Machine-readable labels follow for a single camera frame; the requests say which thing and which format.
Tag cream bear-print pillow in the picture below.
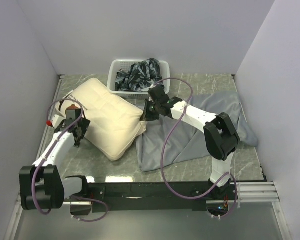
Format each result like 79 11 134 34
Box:
55 78 147 161

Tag grey pillowcase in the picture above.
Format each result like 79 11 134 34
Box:
136 91 258 172

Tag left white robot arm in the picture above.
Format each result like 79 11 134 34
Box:
19 108 91 215

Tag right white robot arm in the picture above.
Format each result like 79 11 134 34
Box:
140 85 240 200

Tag dark patterned cloth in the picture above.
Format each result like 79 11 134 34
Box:
115 58 163 93

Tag white plastic basket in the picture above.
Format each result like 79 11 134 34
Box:
107 58 170 100

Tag black base beam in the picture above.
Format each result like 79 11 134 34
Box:
64 181 241 213

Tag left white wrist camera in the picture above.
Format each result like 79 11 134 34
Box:
46 114 65 129

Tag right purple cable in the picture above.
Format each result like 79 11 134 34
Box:
149 77 241 220

